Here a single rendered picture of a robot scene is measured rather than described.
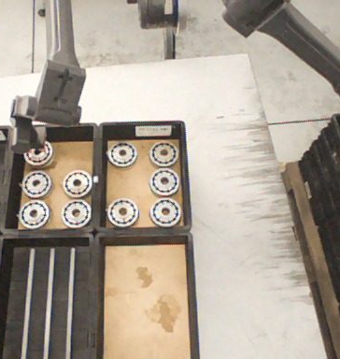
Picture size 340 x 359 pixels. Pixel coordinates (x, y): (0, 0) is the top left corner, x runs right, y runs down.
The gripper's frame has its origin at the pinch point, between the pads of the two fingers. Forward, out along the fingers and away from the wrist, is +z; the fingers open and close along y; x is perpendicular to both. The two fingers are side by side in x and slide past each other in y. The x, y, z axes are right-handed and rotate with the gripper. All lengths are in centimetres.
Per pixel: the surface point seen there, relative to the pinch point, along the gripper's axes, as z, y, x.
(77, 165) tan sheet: 6.4, 13.3, -2.8
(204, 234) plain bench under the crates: 20, 59, -25
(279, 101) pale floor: 91, 124, 87
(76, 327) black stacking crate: 7, 16, -59
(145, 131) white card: 0.8, 37.8, 6.9
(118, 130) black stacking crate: -0.1, 28.3, 7.0
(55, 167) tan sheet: 6.2, 5.2, -3.8
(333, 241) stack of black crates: 65, 128, -16
